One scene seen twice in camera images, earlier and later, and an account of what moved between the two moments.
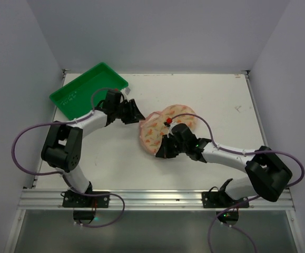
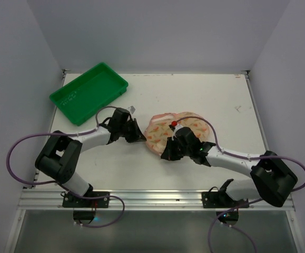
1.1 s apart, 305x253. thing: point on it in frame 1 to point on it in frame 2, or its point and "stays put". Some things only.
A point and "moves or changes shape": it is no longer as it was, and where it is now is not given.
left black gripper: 127,112 to 129,129
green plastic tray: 86,94 stays put
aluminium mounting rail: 148,199 stays put
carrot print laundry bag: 153,127 moves or changes shape
